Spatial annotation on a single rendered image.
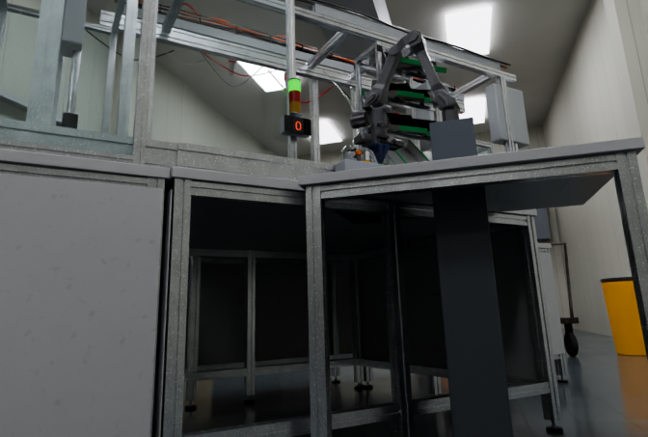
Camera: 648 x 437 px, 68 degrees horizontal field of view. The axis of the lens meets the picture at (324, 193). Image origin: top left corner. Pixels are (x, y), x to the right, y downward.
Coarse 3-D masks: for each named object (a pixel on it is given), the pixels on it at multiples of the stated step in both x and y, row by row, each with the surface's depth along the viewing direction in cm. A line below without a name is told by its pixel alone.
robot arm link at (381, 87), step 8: (416, 32) 171; (400, 40) 174; (408, 40) 172; (392, 48) 176; (400, 48) 174; (408, 48) 180; (392, 56) 176; (400, 56) 178; (408, 56) 179; (392, 64) 175; (384, 72) 176; (392, 72) 177; (384, 80) 175; (376, 88) 175; (384, 88) 174; (384, 96) 175; (376, 104) 175
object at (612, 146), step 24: (576, 144) 121; (600, 144) 120; (624, 144) 118; (384, 168) 134; (408, 168) 132; (432, 168) 131; (456, 168) 129; (480, 168) 130; (504, 192) 158; (528, 192) 159; (552, 192) 160; (576, 192) 161; (360, 216) 190
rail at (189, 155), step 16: (192, 144) 142; (176, 160) 139; (192, 160) 140; (208, 160) 143; (224, 160) 145; (240, 160) 148; (256, 160) 152; (272, 160) 154; (288, 160) 157; (304, 160) 160; (256, 176) 150; (272, 176) 152; (288, 176) 155
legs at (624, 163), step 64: (320, 192) 141; (384, 192) 135; (448, 192) 150; (640, 192) 116; (320, 256) 136; (448, 256) 145; (640, 256) 113; (320, 320) 132; (448, 320) 141; (640, 320) 114; (320, 384) 128; (448, 384) 138
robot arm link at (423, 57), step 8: (416, 40) 171; (424, 40) 176; (416, 48) 171; (424, 48) 171; (424, 56) 170; (424, 64) 169; (424, 72) 169; (432, 72) 167; (432, 80) 167; (432, 88) 165; (440, 88) 163; (432, 96) 164
